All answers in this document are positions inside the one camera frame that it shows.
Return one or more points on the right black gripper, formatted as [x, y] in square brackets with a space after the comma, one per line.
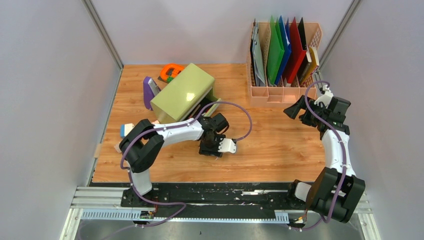
[292, 111]

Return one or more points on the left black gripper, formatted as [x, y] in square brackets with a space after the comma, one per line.
[213, 152]

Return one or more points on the green drawer cabinet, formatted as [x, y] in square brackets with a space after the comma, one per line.
[185, 96]

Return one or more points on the grey clipboard with papers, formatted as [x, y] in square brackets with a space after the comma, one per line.
[257, 57]

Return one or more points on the red plastic folder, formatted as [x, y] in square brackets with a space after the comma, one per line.
[294, 61]

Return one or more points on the green plastic folder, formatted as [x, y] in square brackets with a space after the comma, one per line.
[275, 51]

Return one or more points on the purple stapler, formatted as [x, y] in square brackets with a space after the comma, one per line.
[150, 90]

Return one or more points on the blue plastic folder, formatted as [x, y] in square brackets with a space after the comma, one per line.
[284, 29]

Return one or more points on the black paperback book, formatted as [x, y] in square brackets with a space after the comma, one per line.
[305, 55]

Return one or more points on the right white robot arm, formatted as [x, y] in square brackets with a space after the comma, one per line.
[337, 190]

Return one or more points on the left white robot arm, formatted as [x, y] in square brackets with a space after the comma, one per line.
[141, 146]

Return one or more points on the yellow book in rack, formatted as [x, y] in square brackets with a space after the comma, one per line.
[312, 66]

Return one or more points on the pink file organizer rack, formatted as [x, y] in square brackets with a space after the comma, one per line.
[279, 96]

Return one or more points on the orange tape dispenser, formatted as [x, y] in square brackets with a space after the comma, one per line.
[169, 72]

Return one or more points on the white block eraser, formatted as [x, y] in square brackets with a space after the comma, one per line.
[125, 129]

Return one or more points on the pink cylindrical tube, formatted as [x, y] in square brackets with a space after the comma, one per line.
[155, 122]

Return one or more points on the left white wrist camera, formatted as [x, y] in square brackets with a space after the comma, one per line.
[227, 145]

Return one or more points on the black mounting base rail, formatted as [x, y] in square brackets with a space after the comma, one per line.
[210, 202]

